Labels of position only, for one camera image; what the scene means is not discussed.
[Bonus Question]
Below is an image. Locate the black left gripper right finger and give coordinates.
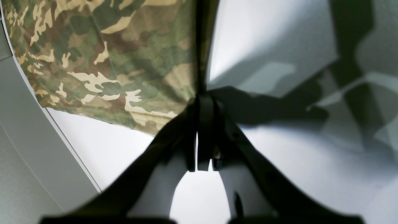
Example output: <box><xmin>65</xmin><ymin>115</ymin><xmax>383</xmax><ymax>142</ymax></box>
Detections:
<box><xmin>199</xmin><ymin>95</ymin><xmax>363</xmax><ymax>224</ymax></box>

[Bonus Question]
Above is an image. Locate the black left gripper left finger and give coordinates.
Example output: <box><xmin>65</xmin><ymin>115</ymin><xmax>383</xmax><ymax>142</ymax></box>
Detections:
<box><xmin>40</xmin><ymin>98</ymin><xmax>197</xmax><ymax>224</ymax></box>

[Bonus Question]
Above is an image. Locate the camouflage T-shirt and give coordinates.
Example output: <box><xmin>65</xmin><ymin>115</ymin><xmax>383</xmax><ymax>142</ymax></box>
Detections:
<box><xmin>2</xmin><ymin>0</ymin><xmax>220</xmax><ymax>136</ymax></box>

